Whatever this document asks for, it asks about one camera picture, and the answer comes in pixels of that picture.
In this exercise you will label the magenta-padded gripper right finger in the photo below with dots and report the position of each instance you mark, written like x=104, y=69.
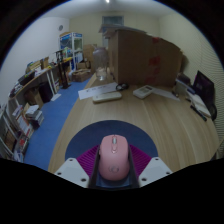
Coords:
x=155, y=170

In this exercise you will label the black stand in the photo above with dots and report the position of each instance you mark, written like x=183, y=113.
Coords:
x=63, y=71

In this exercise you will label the flat white rectangular device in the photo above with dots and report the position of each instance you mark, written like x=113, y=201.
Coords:
x=106, y=97

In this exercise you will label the black monitor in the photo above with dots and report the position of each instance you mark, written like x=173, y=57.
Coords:
x=204, y=87

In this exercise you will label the black bin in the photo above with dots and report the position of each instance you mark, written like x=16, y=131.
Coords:
x=45, y=91

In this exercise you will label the black eyeglasses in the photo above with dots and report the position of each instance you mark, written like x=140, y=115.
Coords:
x=122, y=86

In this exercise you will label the white remote control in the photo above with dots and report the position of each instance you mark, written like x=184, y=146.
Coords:
x=142, y=91

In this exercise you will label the window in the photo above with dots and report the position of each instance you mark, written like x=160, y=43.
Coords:
x=112, y=20

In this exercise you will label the blue book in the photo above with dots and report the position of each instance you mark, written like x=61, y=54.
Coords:
x=186, y=87

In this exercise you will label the pink computer mouse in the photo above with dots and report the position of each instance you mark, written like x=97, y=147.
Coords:
x=114, y=160

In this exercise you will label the white book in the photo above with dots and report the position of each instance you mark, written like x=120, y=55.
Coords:
x=201, y=105

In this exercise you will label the clear plastic jug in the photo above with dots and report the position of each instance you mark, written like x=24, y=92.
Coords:
x=100, y=63

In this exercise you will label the cluttered shelf unit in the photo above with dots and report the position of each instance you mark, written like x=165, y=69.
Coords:
x=15, y=130

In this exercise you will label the round wall clock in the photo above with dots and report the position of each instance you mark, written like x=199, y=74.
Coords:
x=61, y=27

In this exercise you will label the blue and white cabinet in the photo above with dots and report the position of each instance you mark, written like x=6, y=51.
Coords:
x=75, y=46

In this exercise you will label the brown cardboard box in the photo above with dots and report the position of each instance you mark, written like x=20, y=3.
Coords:
x=32, y=97

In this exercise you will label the round blue mouse pad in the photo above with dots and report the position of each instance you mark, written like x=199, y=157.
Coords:
x=110, y=128

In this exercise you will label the low open cardboard box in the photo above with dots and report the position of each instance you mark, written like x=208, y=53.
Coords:
x=81, y=75

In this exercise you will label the large taped cardboard box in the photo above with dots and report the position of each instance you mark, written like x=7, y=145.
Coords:
x=133, y=56

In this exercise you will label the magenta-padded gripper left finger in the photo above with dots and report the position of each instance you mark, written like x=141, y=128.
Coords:
x=70, y=171

